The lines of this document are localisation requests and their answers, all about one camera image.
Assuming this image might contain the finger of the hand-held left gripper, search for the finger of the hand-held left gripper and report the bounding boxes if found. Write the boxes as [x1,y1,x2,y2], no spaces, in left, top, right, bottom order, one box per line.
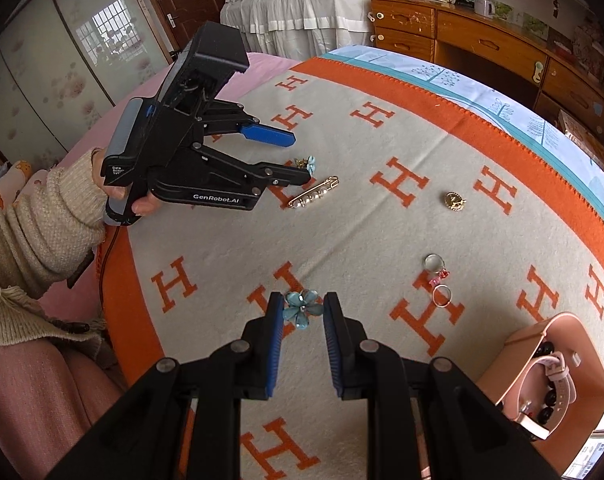
[202,101,297,149]
[196,143,316,192]

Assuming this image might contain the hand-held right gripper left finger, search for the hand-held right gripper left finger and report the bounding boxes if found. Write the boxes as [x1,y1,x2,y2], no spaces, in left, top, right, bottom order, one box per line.
[47,292,285,480]

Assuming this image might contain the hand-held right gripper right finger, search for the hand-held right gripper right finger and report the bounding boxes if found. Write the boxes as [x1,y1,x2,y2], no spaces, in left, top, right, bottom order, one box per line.
[322,292,563,480]

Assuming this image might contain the large blue flower brooch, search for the large blue flower brooch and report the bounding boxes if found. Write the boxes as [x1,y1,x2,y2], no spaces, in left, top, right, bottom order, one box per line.
[282,289,323,334]

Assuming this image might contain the black bead bracelet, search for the black bead bracelet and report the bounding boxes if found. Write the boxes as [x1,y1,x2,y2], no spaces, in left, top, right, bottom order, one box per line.
[534,342,559,423]

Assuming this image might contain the pink strap wristwatch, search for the pink strap wristwatch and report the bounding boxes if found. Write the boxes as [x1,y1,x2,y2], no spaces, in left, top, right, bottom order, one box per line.
[512,352,578,443]

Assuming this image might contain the pink plastic tray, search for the pink plastic tray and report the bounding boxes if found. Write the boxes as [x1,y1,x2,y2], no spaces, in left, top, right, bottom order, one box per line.
[474,311,604,443]

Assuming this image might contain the person's left forearm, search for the person's left forearm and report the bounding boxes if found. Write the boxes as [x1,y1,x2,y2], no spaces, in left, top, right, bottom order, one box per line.
[0,152,109,347]

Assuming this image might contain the person's left hand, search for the person's left hand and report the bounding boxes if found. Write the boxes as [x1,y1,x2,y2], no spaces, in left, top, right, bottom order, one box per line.
[93,147,163,218]

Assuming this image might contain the gold pearl safety pin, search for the gold pearl safety pin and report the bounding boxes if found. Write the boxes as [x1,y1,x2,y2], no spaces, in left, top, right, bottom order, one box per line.
[288,175,341,209]

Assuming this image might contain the orange patterned blanket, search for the orange patterned blanket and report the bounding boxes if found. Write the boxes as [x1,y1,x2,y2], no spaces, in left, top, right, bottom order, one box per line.
[109,56,604,480]

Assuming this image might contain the dark wooden door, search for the dark wooden door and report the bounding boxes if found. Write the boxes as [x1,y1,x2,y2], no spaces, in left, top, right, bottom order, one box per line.
[132,0,228,54]

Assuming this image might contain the frosted sliding door wardrobe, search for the frosted sliding door wardrobe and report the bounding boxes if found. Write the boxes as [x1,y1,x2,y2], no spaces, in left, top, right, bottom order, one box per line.
[0,0,177,172]

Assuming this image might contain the white lace furniture cover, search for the white lace furniture cover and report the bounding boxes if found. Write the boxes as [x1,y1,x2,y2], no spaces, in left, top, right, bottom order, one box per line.
[219,0,398,59]

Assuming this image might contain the cartoon printed pillow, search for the cartoon printed pillow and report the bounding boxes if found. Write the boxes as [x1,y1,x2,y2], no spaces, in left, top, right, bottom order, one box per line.
[0,160,49,222]

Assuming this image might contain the light blue printed sheet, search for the light blue printed sheet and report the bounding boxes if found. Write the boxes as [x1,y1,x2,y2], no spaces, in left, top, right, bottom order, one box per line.
[327,44,604,196]

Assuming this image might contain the wooden desk with drawers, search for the wooden desk with drawers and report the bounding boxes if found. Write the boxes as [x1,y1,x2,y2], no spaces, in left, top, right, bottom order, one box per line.
[369,0,604,137]

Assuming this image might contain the person's pink trousers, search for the person's pink trousers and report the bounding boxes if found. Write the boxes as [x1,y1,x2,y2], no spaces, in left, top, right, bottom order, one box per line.
[0,332,129,480]

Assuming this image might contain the stack of flat boxes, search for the stack of flat boxes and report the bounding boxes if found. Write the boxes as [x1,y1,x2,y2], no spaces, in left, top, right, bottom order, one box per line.
[557,110,604,172]

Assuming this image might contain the black cable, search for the black cable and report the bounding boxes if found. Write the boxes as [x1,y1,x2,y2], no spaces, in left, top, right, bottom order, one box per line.
[96,222,121,322]

